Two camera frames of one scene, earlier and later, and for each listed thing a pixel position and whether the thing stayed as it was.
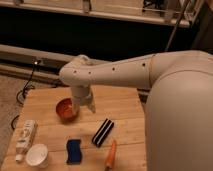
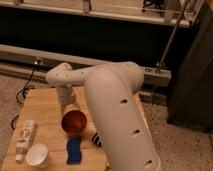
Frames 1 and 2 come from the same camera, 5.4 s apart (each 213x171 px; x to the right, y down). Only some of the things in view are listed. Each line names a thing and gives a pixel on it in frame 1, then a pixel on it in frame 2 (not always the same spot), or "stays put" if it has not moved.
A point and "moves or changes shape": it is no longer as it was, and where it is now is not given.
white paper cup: x=37 y=155 stays put
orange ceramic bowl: x=64 y=110 moves or changes shape
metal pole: x=177 y=24 stays put
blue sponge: x=74 y=151 stays put
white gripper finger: x=77 y=110 -> x=63 y=109
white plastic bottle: x=25 y=137 stays put
